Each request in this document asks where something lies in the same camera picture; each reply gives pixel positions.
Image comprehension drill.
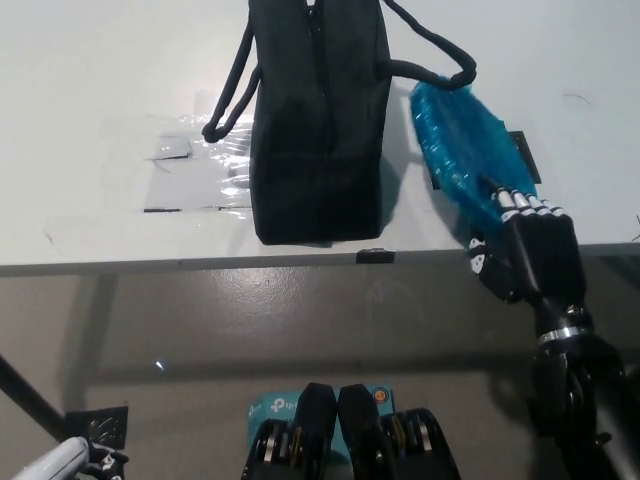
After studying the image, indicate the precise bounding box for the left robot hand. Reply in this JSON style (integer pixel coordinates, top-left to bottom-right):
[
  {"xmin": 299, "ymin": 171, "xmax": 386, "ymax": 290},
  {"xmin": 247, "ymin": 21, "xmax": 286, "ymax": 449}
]
[{"xmin": 82, "ymin": 442, "xmax": 130, "ymax": 480}]

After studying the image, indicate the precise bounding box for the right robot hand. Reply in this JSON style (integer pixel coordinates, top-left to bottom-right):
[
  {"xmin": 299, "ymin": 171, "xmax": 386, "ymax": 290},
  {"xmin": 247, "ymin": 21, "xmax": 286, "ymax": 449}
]
[{"xmin": 467, "ymin": 187, "xmax": 591, "ymax": 314}]

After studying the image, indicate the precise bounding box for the blue plastic-wrapped plate stack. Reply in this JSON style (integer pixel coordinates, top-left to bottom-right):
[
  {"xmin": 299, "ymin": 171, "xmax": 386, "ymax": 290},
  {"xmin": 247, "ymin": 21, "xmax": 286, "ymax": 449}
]
[{"xmin": 409, "ymin": 74, "xmax": 539, "ymax": 232}]

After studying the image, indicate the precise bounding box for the black fabric tote bag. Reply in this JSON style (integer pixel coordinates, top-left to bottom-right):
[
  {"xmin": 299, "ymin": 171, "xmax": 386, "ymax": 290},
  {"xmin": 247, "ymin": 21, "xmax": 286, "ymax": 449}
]
[{"xmin": 201, "ymin": 0, "xmax": 477, "ymax": 247}]

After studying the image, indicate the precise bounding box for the black floor tape patch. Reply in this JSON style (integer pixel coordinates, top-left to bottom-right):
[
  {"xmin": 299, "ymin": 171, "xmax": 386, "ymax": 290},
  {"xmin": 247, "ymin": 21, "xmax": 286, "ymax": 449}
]
[{"xmin": 64, "ymin": 405, "xmax": 129, "ymax": 446}]

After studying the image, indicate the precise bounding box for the black table leg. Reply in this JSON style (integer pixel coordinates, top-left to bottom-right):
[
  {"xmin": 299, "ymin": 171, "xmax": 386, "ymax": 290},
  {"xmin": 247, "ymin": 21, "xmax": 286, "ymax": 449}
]
[{"xmin": 0, "ymin": 352, "xmax": 66, "ymax": 441}]

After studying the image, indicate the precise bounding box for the large black tape patch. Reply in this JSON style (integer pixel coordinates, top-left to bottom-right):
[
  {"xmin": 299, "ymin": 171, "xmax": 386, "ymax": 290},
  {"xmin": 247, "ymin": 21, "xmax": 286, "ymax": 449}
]
[{"xmin": 428, "ymin": 130, "xmax": 544, "ymax": 192}]

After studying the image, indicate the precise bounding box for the small black tape piece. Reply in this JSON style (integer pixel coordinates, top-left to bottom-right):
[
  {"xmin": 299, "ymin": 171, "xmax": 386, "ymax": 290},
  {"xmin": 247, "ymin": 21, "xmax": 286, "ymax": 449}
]
[{"xmin": 356, "ymin": 247, "xmax": 396, "ymax": 265}]

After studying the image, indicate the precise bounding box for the teal tp-link box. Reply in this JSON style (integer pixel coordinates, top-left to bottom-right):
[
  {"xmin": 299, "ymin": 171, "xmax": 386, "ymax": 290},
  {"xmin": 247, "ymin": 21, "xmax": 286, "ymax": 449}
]
[{"xmin": 248, "ymin": 385, "xmax": 399, "ymax": 464}]

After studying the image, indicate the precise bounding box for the grey tape square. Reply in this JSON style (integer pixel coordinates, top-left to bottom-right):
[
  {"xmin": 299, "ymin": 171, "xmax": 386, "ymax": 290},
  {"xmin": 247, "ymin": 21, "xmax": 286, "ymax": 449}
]
[{"xmin": 144, "ymin": 133, "xmax": 194, "ymax": 162}]

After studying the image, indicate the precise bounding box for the clear plastic tape sheet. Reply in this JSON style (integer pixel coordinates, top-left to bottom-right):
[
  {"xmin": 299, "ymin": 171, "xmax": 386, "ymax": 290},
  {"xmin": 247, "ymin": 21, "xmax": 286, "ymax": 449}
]
[{"xmin": 107, "ymin": 92, "xmax": 256, "ymax": 216}]

